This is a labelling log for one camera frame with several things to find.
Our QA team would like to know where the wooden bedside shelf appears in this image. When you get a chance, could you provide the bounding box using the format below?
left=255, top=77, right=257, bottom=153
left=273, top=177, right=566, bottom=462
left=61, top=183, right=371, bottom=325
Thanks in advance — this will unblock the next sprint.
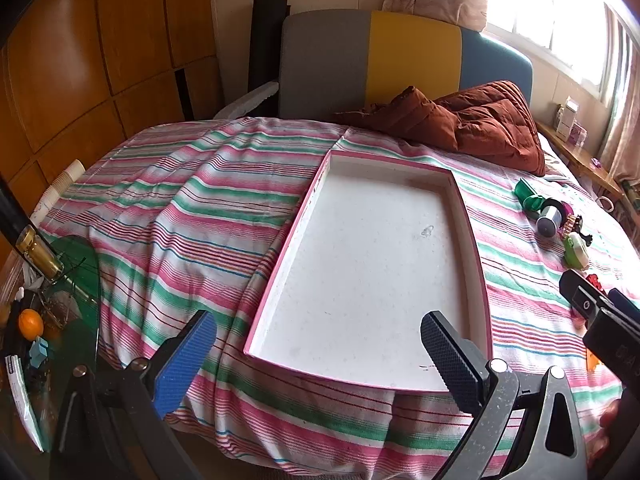
left=537, top=120, right=626, bottom=201

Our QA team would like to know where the striped blanket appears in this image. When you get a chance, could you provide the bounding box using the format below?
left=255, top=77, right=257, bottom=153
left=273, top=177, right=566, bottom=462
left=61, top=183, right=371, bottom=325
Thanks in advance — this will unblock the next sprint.
left=37, top=116, right=640, bottom=473

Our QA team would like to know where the brown quilted jacket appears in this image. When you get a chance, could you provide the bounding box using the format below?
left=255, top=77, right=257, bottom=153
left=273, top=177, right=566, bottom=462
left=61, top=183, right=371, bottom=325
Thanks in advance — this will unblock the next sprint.
left=334, top=80, right=547, bottom=177

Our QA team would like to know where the white packet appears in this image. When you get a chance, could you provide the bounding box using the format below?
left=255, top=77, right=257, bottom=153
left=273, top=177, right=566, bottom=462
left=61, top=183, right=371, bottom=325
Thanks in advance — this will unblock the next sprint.
left=4, top=355, right=46, bottom=453

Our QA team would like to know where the green glass table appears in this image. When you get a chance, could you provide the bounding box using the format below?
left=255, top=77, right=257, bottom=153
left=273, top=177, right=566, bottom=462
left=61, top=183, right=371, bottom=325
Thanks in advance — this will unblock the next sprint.
left=0, top=235, right=121, bottom=480

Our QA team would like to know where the black rolled mat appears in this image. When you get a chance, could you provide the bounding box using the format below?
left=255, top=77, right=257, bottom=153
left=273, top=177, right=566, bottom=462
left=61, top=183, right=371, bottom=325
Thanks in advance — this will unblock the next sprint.
left=248, top=0, right=292, bottom=116

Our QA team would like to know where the wooden wardrobe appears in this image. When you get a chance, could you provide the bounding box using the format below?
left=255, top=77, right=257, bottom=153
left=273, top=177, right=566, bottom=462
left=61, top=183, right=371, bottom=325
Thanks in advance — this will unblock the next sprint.
left=0, top=0, right=223, bottom=261

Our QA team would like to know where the black pole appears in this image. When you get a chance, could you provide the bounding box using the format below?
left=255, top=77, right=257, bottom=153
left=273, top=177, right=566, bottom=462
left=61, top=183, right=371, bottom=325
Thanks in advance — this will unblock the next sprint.
left=0, top=175, right=31, bottom=261

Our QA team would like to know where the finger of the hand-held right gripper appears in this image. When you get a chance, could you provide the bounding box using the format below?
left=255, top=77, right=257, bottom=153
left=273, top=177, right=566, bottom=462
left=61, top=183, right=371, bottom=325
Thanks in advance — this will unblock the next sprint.
left=559, top=269, right=615, bottom=323
left=607, top=287, right=640, bottom=322

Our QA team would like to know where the grey yellow blue headboard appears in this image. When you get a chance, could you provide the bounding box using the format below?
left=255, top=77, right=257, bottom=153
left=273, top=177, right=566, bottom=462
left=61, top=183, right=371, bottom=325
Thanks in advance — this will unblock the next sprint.
left=278, top=10, right=533, bottom=118

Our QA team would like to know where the white padded object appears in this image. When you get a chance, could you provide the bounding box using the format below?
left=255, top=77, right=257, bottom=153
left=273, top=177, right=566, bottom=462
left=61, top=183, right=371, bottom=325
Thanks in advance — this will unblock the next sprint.
left=215, top=81, right=280, bottom=120

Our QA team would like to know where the window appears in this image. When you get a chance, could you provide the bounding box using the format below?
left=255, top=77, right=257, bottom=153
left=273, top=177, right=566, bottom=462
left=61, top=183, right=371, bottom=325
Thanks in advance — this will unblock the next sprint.
left=485, top=0, right=636, bottom=106

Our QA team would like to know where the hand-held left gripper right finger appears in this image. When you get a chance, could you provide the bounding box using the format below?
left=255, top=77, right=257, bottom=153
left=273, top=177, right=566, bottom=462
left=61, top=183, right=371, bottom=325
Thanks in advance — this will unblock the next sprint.
left=420, top=310, right=588, bottom=480

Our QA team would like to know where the stack of paper cups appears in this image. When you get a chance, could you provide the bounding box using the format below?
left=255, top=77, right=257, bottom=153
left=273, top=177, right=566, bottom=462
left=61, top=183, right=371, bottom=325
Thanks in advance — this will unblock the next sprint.
left=29, top=159, right=87, bottom=231

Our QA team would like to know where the green plug-in device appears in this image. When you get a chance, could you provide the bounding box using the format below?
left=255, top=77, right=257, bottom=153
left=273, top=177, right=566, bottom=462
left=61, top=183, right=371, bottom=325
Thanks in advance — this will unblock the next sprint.
left=562, top=234, right=591, bottom=268

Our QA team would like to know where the small blue box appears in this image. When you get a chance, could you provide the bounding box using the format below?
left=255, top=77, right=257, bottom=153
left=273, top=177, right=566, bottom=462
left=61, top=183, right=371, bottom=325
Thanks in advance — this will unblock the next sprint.
left=28, top=338, right=53, bottom=367

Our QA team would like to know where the green plastic holder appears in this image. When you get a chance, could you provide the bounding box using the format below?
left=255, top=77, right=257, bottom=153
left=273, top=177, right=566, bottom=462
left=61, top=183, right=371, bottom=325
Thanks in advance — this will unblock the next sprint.
left=514, top=178, right=550, bottom=211

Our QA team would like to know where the gold bottle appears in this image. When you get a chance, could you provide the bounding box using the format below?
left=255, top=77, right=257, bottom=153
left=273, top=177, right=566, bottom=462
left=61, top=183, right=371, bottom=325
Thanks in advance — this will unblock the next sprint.
left=15, top=225, right=63, bottom=281

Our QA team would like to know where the orange fruit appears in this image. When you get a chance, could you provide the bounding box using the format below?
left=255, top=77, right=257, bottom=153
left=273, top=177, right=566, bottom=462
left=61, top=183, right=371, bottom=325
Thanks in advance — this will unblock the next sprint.
left=18, top=309, right=45, bottom=339

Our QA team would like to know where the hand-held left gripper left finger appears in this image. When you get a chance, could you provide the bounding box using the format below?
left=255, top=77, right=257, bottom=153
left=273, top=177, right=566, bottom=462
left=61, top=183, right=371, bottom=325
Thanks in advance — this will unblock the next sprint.
left=50, top=310, right=218, bottom=480

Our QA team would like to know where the white box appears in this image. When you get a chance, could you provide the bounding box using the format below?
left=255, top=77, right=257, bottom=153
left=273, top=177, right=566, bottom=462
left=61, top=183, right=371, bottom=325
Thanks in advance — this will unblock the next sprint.
left=555, top=100, right=581, bottom=142

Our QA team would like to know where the dark cylinder container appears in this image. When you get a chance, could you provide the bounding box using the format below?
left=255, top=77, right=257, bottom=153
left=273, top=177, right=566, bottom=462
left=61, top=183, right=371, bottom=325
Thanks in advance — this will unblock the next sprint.
left=536, top=198, right=566, bottom=237

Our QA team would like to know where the person's right hand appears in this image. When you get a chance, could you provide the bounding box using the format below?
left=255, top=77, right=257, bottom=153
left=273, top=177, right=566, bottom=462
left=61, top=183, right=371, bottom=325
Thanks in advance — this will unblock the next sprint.
left=597, top=385, right=640, bottom=471

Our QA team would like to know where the pink-rimmed white tray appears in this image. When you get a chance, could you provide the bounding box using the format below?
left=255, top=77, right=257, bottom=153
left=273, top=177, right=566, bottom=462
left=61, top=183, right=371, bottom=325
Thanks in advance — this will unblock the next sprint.
left=243, top=150, right=493, bottom=393

